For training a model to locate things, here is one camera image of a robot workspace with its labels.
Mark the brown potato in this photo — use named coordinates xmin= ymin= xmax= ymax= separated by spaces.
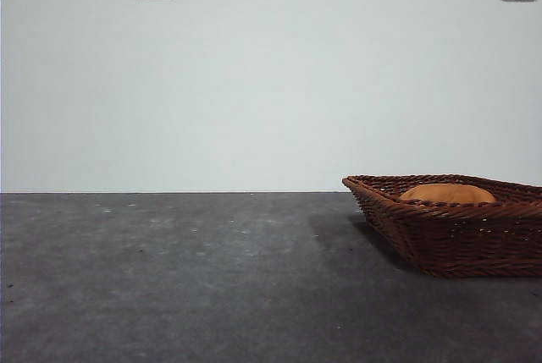
xmin=399 ymin=183 xmax=497 ymax=205

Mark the brown woven wicker basket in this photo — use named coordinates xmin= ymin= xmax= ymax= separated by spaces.
xmin=341 ymin=173 xmax=542 ymax=278

